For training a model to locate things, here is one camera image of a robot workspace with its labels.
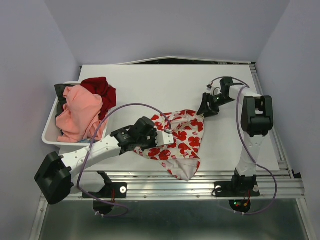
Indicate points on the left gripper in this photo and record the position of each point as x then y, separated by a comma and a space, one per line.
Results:
153, 133

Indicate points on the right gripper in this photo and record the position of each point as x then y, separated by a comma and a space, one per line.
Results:
206, 97

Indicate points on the red poppy print skirt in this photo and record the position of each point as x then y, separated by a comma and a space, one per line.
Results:
181, 158

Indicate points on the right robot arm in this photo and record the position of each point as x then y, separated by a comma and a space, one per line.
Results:
254, 121

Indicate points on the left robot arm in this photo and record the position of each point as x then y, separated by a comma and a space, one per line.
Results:
55, 174

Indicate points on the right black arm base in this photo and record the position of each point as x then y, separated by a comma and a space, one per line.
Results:
226, 189

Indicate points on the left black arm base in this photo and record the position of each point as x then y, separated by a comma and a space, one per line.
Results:
101, 186

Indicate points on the light blue garment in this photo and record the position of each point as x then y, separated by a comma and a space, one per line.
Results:
84, 141

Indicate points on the pink skirt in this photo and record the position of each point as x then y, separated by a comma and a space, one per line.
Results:
80, 117

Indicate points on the dark red skirt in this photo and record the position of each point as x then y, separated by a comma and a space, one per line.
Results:
99, 86

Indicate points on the white plastic bin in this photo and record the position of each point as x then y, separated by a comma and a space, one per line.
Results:
52, 132

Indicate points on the dark green garment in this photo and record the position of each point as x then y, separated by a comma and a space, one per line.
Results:
59, 89

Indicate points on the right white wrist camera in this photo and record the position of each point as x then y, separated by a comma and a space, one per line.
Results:
213, 90

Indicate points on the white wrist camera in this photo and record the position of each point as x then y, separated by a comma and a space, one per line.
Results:
213, 90
164, 139

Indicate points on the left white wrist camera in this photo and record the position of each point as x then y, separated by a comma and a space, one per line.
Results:
164, 139

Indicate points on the aluminium frame rail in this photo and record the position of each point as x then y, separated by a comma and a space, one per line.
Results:
160, 186

